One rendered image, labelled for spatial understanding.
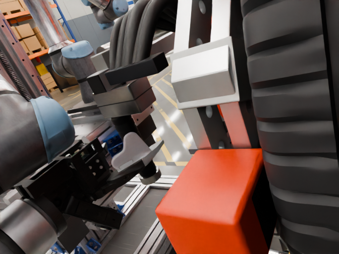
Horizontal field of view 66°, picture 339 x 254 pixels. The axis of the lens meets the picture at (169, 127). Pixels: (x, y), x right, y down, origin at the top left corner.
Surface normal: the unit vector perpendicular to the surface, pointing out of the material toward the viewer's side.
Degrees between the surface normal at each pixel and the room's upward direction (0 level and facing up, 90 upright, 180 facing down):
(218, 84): 90
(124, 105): 90
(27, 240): 79
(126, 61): 64
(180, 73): 45
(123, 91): 90
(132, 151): 90
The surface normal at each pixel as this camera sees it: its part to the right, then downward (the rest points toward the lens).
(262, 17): -0.70, 0.10
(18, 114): 0.31, -0.66
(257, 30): -0.85, 0.13
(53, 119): 0.62, -0.21
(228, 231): -0.48, 0.52
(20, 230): 0.52, -0.47
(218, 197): -0.37, -0.85
